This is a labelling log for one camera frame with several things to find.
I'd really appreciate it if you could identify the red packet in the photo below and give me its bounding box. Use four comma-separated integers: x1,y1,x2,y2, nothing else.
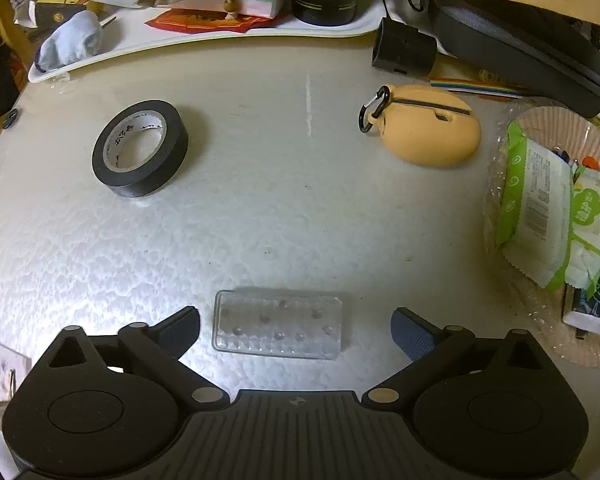
145,7,273,35

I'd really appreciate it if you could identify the black yellow small box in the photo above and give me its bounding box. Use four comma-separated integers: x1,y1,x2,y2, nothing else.
15,0,106,28

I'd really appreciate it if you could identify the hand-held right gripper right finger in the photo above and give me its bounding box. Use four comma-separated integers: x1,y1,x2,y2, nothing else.
362,308,563,407

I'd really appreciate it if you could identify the black electrical tape roll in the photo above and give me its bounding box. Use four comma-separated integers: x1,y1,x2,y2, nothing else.
91,100,190,198

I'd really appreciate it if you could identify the grey white sock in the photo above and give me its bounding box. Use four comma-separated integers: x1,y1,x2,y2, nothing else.
35,10,103,73

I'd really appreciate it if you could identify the clear plastic case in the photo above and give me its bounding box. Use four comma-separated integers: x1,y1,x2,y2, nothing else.
211,290,343,361

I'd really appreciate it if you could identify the orange pouch with carabiner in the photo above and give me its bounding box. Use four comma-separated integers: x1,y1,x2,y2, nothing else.
357,85,482,167

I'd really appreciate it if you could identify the small green white wipes pack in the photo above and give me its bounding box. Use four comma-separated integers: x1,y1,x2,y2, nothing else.
565,170,600,293

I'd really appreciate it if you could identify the white plastic tray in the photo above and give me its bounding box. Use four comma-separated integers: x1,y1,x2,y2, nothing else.
27,0,388,84

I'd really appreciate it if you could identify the small black cube box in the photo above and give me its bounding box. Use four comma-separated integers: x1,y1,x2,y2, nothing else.
371,16,437,77

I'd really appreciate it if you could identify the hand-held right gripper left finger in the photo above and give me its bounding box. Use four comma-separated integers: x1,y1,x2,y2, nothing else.
35,306,230,411

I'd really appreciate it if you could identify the rainbow ribbon cable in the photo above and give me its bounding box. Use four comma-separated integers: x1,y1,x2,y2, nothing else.
428,76,526,98

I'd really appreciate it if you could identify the white printed paper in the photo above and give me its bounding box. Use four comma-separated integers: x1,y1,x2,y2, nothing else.
0,345,33,406

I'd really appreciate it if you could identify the long black zip case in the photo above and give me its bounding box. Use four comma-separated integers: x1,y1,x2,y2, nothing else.
407,0,600,120

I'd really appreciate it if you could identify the large green white wipes pack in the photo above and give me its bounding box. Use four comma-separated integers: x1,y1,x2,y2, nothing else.
495,122,576,288

